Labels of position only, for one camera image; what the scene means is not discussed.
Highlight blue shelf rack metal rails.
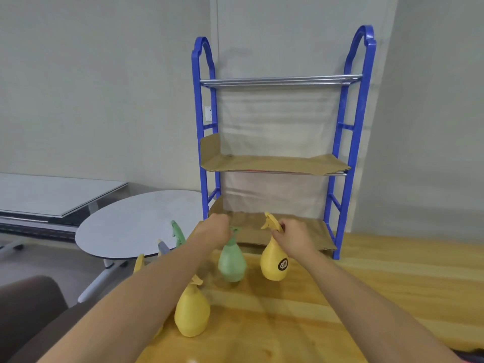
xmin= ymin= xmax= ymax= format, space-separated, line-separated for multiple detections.
xmin=191 ymin=25 xmax=377 ymax=260

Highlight person's left hand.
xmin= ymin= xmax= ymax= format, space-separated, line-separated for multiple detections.
xmin=193 ymin=213 xmax=232 ymax=250

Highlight plain yellow spray bottle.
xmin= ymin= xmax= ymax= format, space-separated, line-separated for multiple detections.
xmin=174 ymin=275 xmax=211 ymax=338
xmin=133 ymin=254 xmax=164 ymax=339

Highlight person's right forearm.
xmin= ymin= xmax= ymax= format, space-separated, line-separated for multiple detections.
xmin=300 ymin=250 xmax=464 ymax=363

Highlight rectangular white table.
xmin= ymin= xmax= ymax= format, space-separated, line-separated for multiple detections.
xmin=0 ymin=173 xmax=129 ymax=261

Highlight person's left forearm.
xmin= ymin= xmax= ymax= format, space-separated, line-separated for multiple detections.
xmin=37 ymin=238 xmax=212 ymax=363

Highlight flat brown cardboard sheet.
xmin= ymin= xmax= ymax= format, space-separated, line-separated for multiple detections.
xmin=208 ymin=196 xmax=338 ymax=252

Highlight yellow spray bottle round label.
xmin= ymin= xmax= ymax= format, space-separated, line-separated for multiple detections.
xmin=260 ymin=211 xmax=290 ymax=281

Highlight brown chair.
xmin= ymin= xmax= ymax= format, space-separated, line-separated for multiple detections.
xmin=0 ymin=275 xmax=100 ymax=363

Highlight person's right hand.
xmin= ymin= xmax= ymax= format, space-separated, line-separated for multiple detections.
xmin=271 ymin=218 xmax=318 ymax=261

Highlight green spray bottle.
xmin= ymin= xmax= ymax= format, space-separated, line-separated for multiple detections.
xmin=170 ymin=220 xmax=187 ymax=248
xmin=218 ymin=226 xmax=247 ymax=283

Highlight round white table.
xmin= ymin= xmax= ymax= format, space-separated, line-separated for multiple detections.
xmin=75 ymin=190 xmax=213 ymax=304

